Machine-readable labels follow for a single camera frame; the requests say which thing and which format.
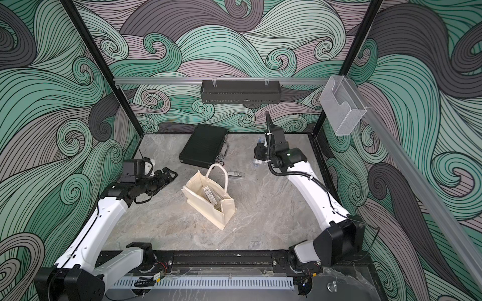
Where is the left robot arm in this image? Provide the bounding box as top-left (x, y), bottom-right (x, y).
top-left (34, 168), bottom-right (178, 300)

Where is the black wall tray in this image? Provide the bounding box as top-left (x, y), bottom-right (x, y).
top-left (200, 81), bottom-right (282, 104)

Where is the clear acrylic wall holder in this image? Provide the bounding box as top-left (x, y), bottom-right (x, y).
top-left (319, 75), bottom-right (367, 136)

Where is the black ribbed carrying case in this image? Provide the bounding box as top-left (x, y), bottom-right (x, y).
top-left (179, 125), bottom-right (228, 168)

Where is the cream canvas tote bag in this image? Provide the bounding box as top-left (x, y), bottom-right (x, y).
top-left (182, 164), bottom-right (236, 230)

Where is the aluminium wall rail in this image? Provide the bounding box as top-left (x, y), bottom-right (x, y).
top-left (114, 77), bottom-right (329, 86)

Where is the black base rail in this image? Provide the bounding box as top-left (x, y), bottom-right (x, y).
top-left (95, 249), bottom-right (374, 275)

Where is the white slotted cable duct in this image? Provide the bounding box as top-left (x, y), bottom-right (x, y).
top-left (108, 276), bottom-right (295, 291)

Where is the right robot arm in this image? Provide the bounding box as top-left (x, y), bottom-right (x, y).
top-left (254, 125), bottom-right (365, 267)

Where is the clear compass case brown label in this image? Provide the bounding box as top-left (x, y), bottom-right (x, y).
top-left (227, 171), bottom-right (242, 178)

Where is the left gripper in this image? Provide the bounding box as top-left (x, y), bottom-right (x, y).
top-left (136, 167), bottom-right (177, 195)

